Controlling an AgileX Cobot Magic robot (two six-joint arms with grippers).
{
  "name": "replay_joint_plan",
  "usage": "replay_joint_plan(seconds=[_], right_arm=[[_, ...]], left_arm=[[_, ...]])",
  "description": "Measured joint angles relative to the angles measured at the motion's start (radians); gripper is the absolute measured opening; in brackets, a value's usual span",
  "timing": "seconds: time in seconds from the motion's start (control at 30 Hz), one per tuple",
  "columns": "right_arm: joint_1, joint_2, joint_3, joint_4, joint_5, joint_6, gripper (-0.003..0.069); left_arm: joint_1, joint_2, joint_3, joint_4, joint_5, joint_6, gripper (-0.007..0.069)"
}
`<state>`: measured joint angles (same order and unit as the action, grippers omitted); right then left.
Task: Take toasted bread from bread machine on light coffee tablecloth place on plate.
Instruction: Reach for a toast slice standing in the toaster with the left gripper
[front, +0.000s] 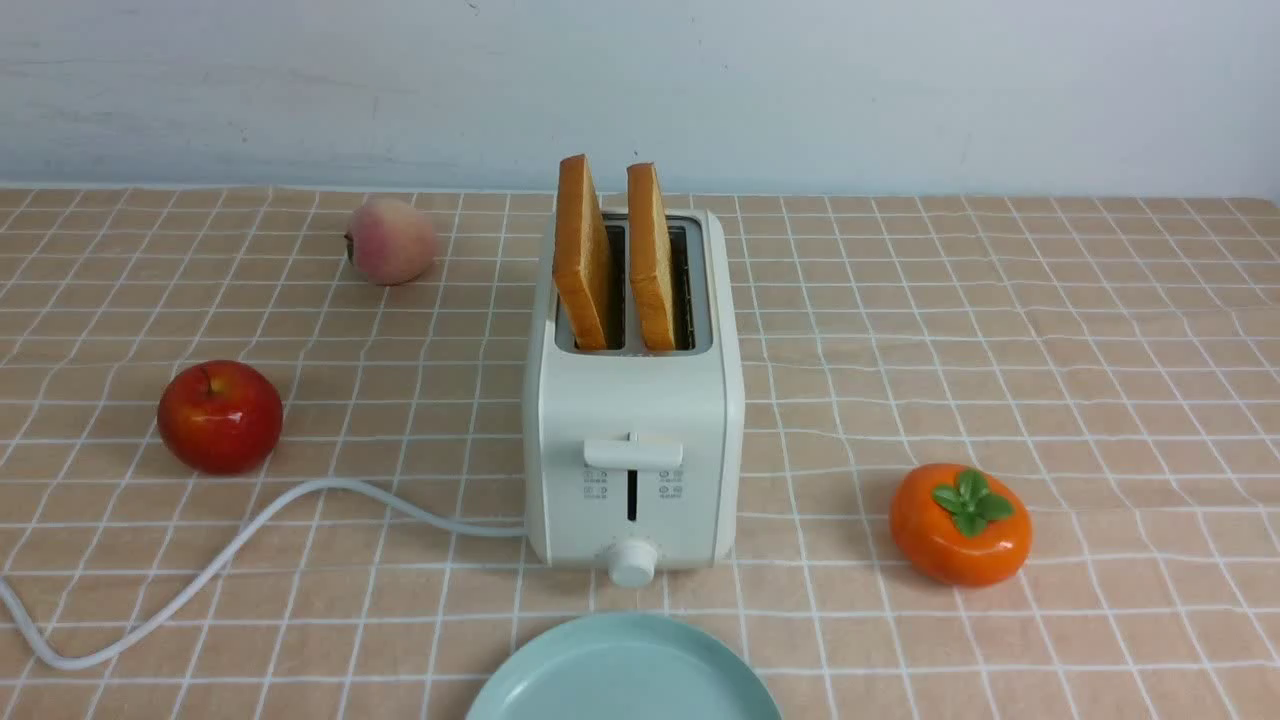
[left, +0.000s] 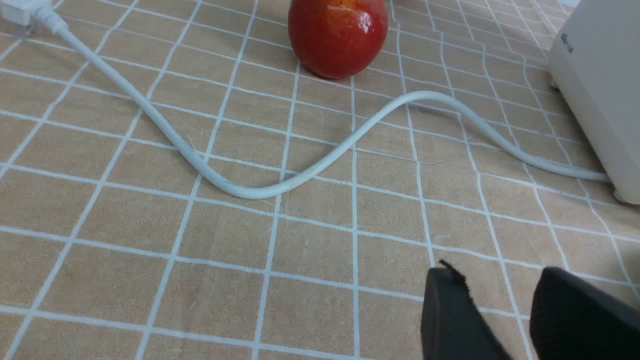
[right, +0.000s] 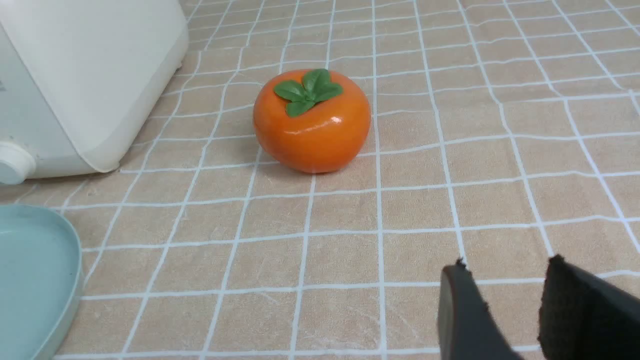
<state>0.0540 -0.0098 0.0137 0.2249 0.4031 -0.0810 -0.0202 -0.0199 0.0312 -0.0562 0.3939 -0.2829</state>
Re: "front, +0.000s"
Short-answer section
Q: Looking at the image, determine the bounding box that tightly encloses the toasted bread slice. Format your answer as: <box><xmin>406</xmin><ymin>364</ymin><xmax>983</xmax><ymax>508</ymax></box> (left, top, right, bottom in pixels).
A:
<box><xmin>627</xmin><ymin>163</ymin><xmax>678</xmax><ymax>352</ymax></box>
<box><xmin>553</xmin><ymin>154</ymin><xmax>614</xmax><ymax>352</ymax></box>

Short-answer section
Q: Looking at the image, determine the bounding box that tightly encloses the white two-slot toaster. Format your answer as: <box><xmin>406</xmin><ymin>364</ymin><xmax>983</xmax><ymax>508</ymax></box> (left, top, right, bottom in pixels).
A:
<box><xmin>521</xmin><ymin>209</ymin><xmax>745</xmax><ymax>587</ymax></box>

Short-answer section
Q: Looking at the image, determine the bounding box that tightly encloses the pink peach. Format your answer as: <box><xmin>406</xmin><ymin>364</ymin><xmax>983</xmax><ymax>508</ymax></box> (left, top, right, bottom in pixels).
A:
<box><xmin>344</xmin><ymin>199</ymin><xmax>440</xmax><ymax>286</ymax></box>

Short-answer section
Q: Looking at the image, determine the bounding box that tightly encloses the light green plate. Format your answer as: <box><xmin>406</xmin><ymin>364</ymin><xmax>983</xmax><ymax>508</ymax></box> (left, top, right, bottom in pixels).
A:
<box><xmin>466</xmin><ymin>612</ymin><xmax>782</xmax><ymax>719</ymax></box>

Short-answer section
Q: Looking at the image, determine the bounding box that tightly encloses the orange persimmon with green leaf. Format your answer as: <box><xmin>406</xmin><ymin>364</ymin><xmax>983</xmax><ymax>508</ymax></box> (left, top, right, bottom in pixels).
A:
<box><xmin>888</xmin><ymin>462</ymin><xmax>1034</xmax><ymax>587</ymax></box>

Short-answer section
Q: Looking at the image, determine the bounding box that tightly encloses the red apple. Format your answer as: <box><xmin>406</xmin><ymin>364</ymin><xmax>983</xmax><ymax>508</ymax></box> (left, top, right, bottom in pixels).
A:
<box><xmin>156</xmin><ymin>360</ymin><xmax>284</xmax><ymax>477</ymax></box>

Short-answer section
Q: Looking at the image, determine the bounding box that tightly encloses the checkered orange tablecloth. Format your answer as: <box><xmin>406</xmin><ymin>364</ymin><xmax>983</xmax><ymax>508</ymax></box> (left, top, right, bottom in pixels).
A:
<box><xmin>1</xmin><ymin>187</ymin><xmax>1279</xmax><ymax>719</ymax></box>

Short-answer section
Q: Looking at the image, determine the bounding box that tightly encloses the white power cable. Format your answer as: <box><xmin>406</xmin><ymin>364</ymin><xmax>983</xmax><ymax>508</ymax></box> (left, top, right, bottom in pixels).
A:
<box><xmin>0</xmin><ymin>477</ymin><xmax>529</xmax><ymax>673</ymax></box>

